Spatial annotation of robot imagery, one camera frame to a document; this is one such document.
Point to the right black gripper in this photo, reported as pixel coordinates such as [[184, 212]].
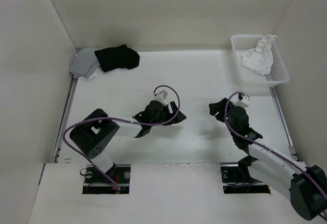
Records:
[[218, 105]]

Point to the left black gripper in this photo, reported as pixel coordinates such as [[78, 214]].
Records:
[[179, 118]]

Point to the white tank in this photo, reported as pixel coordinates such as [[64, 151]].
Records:
[[260, 59], [92, 76]]

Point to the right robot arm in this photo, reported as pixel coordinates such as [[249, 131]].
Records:
[[304, 186]]

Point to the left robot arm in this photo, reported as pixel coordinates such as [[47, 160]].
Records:
[[93, 137]]

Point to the black folded tank top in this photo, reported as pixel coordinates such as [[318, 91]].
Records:
[[121, 57]]

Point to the white folded tank top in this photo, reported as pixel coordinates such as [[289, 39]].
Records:
[[92, 76]]

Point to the grey folded tank top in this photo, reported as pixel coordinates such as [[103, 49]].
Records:
[[85, 63]]

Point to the white plastic basket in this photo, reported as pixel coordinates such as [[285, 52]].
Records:
[[248, 78]]

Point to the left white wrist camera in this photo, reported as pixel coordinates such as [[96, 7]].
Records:
[[161, 97]]

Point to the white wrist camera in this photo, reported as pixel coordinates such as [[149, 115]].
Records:
[[161, 97], [243, 100]]

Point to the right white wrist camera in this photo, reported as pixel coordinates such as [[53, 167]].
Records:
[[243, 100]]

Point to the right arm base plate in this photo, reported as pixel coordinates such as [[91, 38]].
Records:
[[236, 181]]

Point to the right metal table rail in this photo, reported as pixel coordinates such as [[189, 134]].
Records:
[[282, 118]]

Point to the metal table rail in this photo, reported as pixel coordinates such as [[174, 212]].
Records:
[[282, 118], [58, 143]]

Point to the left metal table rail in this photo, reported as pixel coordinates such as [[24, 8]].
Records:
[[58, 143]]

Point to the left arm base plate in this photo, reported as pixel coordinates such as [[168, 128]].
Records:
[[96, 183]]

